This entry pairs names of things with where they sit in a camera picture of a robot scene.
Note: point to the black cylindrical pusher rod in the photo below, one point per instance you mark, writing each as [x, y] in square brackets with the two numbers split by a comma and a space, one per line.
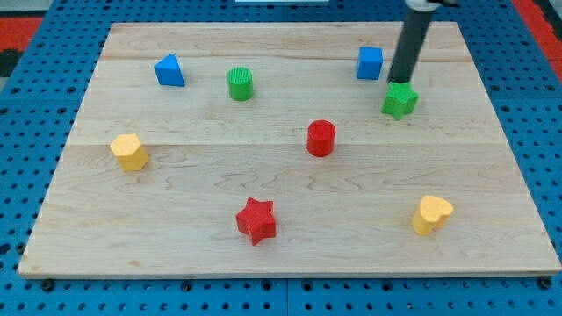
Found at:
[412, 35]

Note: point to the blue cube block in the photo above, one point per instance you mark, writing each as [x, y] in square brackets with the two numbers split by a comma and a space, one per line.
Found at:
[369, 63]

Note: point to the green star block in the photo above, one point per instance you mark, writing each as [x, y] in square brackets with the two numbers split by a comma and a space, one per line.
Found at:
[400, 100]

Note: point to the red cylinder block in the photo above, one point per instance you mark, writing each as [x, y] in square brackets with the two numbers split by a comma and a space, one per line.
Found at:
[321, 138]

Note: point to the yellow heart block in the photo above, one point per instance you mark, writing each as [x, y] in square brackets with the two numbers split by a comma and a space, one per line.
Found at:
[431, 213]

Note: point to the green cylinder block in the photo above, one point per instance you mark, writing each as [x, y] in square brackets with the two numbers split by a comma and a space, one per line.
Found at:
[240, 83]

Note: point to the light wooden board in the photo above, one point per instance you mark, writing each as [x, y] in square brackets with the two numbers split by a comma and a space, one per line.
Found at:
[347, 215]

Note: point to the red star block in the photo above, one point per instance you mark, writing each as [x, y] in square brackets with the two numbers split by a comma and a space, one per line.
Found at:
[257, 220]

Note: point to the blue triangle block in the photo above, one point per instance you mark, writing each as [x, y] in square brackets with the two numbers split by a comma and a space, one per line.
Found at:
[168, 72]

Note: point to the yellow hexagon block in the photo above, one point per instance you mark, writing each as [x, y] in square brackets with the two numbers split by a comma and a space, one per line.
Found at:
[129, 152]

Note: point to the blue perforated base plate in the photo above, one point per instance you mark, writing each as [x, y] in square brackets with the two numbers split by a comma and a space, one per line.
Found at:
[50, 48]

